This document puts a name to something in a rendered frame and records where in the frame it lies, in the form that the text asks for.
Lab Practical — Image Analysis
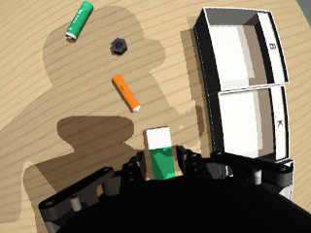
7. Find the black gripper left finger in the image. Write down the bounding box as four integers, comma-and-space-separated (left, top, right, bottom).
38, 151, 147, 233

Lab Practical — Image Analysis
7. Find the green battery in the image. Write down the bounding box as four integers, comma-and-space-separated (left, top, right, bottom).
65, 1, 93, 40

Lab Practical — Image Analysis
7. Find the grey three-compartment bin rack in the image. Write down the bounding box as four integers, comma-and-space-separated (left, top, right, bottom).
193, 7, 294, 170

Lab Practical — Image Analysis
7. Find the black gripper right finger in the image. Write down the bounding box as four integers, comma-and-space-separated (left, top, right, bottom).
176, 146, 293, 200

